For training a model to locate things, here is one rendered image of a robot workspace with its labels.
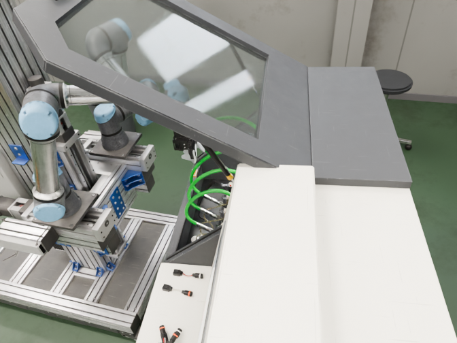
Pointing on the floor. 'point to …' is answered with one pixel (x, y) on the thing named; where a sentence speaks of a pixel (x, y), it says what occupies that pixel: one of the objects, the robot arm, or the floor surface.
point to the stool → (398, 86)
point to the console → (268, 260)
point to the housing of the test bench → (368, 219)
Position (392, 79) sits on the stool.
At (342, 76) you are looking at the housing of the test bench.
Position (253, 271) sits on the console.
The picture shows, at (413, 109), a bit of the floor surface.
